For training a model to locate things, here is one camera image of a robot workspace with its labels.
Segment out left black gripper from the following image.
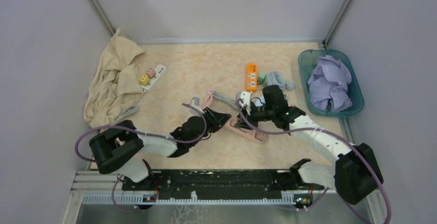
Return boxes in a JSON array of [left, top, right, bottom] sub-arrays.
[[190, 106, 231, 146]]

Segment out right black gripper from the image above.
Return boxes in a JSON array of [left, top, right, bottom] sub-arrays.
[[234, 101, 275, 130]]

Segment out pink power strip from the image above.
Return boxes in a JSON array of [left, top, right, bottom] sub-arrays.
[[224, 117, 269, 143]]

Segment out orange power strip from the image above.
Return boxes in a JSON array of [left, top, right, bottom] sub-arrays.
[[245, 63, 258, 93]]

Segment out green USB charger plug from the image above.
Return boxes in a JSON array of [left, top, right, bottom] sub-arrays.
[[257, 73, 266, 85]]

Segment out round light blue power socket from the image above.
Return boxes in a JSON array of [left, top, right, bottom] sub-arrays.
[[253, 97, 265, 107]]

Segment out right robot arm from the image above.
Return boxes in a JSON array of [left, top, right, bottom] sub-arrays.
[[236, 85, 383, 205]]

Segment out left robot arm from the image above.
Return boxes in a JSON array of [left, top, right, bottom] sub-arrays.
[[89, 108, 231, 190]]

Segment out yellow USB charger plug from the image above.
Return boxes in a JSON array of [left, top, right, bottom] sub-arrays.
[[139, 74, 150, 86]]

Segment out white power strip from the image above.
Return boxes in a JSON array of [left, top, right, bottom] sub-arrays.
[[141, 64, 166, 91]]

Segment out pink charger on white strip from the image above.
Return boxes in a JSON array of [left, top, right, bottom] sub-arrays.
[[146, 68, 156, 79]]

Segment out teal plastic basket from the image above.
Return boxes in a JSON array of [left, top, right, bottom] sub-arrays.
[[298, 49, 364, 118]]

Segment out lavender cloth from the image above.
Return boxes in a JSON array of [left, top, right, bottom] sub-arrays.
[[307, 55, 352, 112]]

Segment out beige cloth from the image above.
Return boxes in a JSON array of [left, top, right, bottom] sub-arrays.
[[83, 28, 145, 128]]

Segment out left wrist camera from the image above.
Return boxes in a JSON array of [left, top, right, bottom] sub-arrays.
[[189, 97, 203, 115]]

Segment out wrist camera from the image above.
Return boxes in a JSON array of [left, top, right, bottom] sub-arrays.
[[236, 91, 251, 114], [189, 97, 203, 115]]

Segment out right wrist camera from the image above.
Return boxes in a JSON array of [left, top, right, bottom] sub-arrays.
[[236, 91, 251, 114]]

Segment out coiled light blue socket cable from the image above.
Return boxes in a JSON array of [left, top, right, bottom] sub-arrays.
[[265, 71, 295, 92]]

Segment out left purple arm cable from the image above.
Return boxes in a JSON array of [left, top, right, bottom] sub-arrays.
[[75, 103, 208, 213]]

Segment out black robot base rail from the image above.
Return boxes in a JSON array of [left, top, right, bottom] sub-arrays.
[[122, 169, 324, 200]]

